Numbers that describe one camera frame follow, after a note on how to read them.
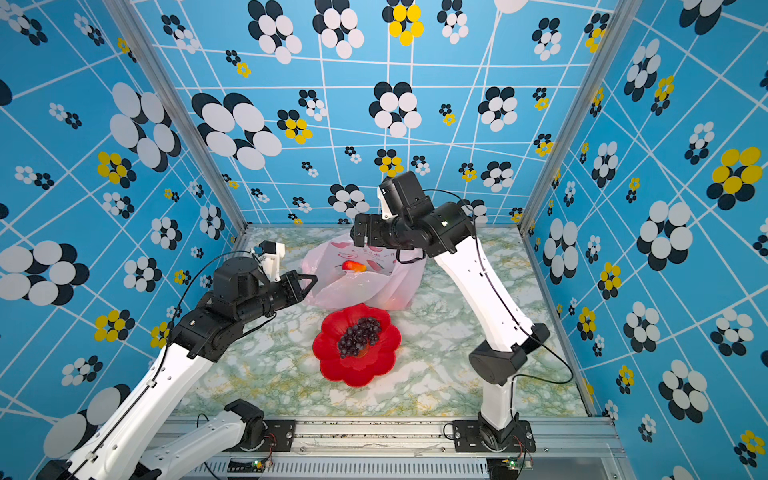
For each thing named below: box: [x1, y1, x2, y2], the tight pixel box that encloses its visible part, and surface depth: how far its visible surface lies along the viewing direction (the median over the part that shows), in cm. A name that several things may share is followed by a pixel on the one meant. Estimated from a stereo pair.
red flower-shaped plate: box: [313, 304, 401, 388], surface depth 88 cm
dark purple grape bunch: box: [338, 316, 381, 359], surface depth 88 cm
